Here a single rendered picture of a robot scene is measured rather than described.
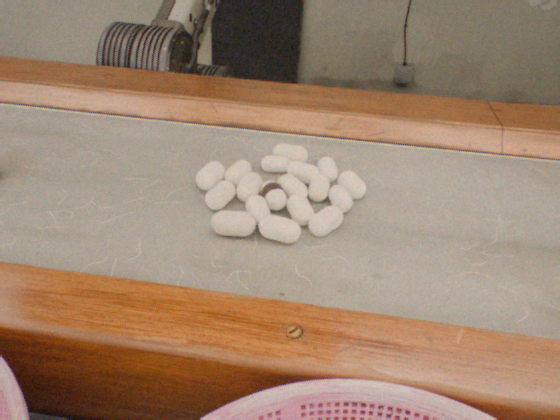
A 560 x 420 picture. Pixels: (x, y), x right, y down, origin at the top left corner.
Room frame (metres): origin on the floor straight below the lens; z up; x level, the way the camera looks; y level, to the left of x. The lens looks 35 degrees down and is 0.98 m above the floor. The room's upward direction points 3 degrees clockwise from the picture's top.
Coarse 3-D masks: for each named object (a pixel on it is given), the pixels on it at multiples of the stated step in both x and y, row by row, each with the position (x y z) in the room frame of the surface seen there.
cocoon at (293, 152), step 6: (282, 144) 0.45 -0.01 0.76; (288, 144) 0.45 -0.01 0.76; (276, 150) 0.44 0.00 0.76; (282, 150) 0.44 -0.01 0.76; (288, 150) 0.44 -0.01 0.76; (294, 150) 0.44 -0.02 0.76; (300, 150) 0.44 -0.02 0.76; (288, 156) 0.44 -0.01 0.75; (294, 156) 0.44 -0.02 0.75; (300, 156) 0.44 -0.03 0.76; (306, 156) 0.44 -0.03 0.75
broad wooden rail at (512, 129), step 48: (0, 96) 0.58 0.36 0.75; (48, 96) 0.57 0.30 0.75; (96, 96) 0.57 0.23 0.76; (144, 96) 0.57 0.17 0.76; (192, 96) 0.57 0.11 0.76; (240, 96) 0.57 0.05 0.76; (288, 96) 0.58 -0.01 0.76; (336, 96) 0.59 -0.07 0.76; (384, 96) 0.60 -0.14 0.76; (432, 96) 0.61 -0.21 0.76; (432, 144) 0.50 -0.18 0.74; (480, 144) 0.50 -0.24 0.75; (528, 144) 0.50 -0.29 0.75
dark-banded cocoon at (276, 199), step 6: (270, 180) 0.38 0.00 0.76; (270, 192) 0.36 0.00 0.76; (276, 192) 0.36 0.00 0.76; (282, 192) 0.36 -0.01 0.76; (264, 198) 0.36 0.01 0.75; (270, 198) 0.35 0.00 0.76; (276, 198) 0.35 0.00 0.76; (282, 198) 0.35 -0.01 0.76; (270, 204) 0.35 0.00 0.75; (276, 204) 0.35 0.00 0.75; (282, 204) 0.35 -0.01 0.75; (276, 210) 0.35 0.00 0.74
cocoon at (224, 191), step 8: (216, 184) 0.37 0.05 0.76; (224, 184) 0.37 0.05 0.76; (232, 184) 0.37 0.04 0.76; (208, 192) 0.35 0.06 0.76; (216, 192) 0.35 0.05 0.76; (224, 192) 0.36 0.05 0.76; (232, 192) 0.36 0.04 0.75; (208, 200) 0.35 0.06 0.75; (216, 200) 0.35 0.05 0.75; (224, 200) 0.35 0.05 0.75; (216, 208) 0.35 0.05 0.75
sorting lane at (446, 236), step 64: (0, 128) 0.50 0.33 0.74; (64, 128) 0.51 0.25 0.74; (128, 128) 0.52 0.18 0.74; (192, 128) 0.53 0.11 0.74; (0, 192) 0.36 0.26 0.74; (64, 192) 0.37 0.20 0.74; (128, 192) 0.37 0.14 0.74; (192, 192) 0.38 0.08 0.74; (384, 192) 0.40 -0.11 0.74; (448, 192) 0.40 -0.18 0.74; (512, 192) 0.41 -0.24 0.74; (0, 256) 0.27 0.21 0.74; (64, 256) 0.28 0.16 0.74; (128, 256) 0.28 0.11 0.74; (192, 256) 0.28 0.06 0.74; (256, 256) 0.29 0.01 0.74; (320, 256) 0.29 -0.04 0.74; (384, 256) 0.30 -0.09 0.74; (448, 256) 0.30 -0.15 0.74; (512, 256) 0.31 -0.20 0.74; (448, 320) 0.23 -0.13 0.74; (512, 320) 0.23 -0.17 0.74
